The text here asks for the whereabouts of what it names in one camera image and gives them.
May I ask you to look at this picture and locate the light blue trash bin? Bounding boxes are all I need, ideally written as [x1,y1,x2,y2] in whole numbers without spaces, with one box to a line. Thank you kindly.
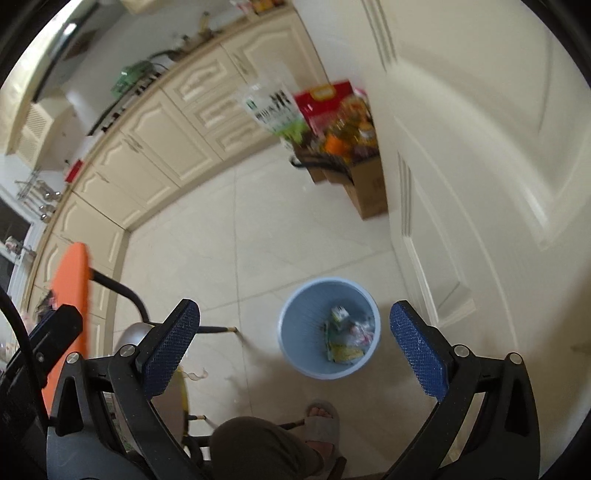
[277,277,381,381]

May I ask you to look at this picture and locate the kitchen window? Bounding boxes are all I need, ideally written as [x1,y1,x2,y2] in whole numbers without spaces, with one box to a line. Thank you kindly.
[0,199,32,293]

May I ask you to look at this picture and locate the cream kitchen cabinets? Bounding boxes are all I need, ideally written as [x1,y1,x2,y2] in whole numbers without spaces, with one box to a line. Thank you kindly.
[22,8,329,361]

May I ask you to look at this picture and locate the person's knee dark trousers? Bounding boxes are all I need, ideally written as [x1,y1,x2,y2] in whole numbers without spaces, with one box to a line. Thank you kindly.
[209,417,325,479]

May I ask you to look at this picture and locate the round orange table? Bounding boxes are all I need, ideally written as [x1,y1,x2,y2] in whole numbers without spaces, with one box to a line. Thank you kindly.
[42,243,90,413]

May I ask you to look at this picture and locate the grey slipper foot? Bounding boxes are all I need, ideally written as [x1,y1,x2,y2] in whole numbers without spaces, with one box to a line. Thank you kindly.
[304,399,341,463]

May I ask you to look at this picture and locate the hanging utensil rack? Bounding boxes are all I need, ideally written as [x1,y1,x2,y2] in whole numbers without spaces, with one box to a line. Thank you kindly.
[14,169,63,224]

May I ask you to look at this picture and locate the brown cardboard box with bottles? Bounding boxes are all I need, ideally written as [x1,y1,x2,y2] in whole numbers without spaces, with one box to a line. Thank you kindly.
[290,91,389,220]

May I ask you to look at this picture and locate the white door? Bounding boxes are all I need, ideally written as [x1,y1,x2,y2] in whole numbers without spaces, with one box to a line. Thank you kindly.
[355,0,591,462]

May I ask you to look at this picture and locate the black gas stove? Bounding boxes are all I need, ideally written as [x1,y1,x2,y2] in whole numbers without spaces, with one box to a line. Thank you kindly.
[86,64,168,137]

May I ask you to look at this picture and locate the green electric pot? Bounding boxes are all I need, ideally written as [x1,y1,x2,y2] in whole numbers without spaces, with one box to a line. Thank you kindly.
[111,60,155,98]

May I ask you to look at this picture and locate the white green rice bag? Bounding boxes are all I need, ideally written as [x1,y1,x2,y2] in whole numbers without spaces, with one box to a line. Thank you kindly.
[238,81,310,146]

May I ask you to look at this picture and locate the red gift bag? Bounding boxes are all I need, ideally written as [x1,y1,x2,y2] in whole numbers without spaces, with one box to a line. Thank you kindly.
[294,80,353,136]

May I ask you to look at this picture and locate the black range hood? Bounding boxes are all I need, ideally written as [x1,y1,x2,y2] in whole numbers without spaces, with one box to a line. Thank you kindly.
[32,1,125,103]

